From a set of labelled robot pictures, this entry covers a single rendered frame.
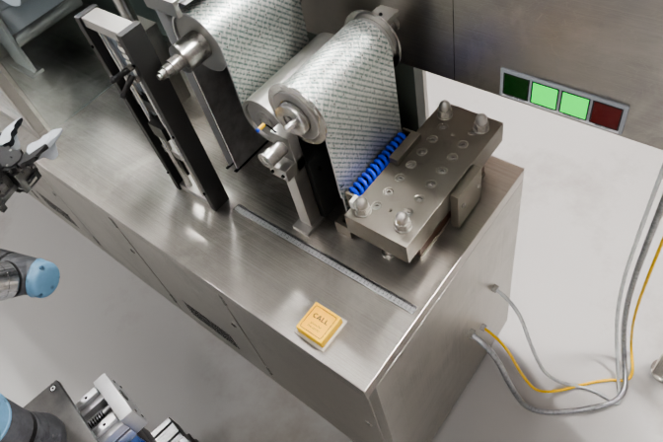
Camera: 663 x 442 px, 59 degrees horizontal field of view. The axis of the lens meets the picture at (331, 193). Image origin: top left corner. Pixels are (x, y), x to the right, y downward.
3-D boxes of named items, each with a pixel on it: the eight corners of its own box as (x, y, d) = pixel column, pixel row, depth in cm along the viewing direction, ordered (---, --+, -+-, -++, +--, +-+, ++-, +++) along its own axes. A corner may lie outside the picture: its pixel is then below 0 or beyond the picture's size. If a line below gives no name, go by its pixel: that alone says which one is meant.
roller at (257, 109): (251, 132, 133) (235, 93, 124) (320, 67, 144) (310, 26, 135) (290, 151, 127) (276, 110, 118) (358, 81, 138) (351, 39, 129)
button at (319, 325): (297, 331, 124) (295, 326, 122) (318, 306, 127) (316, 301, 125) (323, 348, 120) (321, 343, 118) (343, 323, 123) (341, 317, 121)
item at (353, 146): (340, 197, 129) (325, 139, 115) (400, 130, 139) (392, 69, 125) (341, 198, 129) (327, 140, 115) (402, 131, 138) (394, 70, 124)
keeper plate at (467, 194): (451, 225, 132) (450, 194, 124) (473, 195, 137) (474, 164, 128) (460, 229, 131) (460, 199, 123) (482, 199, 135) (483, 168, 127)
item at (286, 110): (268, 109, 115) (287, 104, 109) (275, 103, 116) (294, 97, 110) (291, 138, 118) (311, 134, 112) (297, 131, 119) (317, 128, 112)
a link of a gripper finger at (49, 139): (70, 142, 133) (33, 165, 130) (59, 124, 128) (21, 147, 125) (77, 149, 132) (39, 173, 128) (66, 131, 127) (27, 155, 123)
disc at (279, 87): (277, 129, 123) (258, 75, 112) (279, 127, 124) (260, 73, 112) (331, 154, 116) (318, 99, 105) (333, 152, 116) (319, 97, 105)
